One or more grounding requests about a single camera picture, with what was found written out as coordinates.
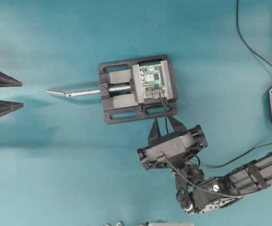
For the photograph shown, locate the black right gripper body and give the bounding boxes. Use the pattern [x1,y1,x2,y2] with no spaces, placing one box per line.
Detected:
[137,125,208,170]

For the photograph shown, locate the green Raspberry Pi board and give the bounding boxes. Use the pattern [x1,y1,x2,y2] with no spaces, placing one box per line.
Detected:
[140,64,166,100]

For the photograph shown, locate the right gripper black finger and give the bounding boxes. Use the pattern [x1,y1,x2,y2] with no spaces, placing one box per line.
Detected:
[148,118,161,145]
[168,115,188,134]

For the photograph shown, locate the silver objects at bottom edge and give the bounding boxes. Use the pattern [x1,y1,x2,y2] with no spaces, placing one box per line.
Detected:
[105,221,194,226]

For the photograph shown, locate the black USB cable with plug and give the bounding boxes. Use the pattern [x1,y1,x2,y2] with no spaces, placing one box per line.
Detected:
[158,89,272,169]

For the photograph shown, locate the black bench vise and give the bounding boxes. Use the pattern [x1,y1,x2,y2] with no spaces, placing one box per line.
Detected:
[98,55,178,124]

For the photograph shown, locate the black cable at top right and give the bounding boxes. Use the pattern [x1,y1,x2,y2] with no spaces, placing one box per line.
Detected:
[236,0,272,71]

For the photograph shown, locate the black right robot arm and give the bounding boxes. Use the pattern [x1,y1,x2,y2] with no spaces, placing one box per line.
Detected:
[0,60,272,214]

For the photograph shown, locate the silver vise screw handle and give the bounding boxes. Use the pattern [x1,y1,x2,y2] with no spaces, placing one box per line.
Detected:
[46,85,132,97]

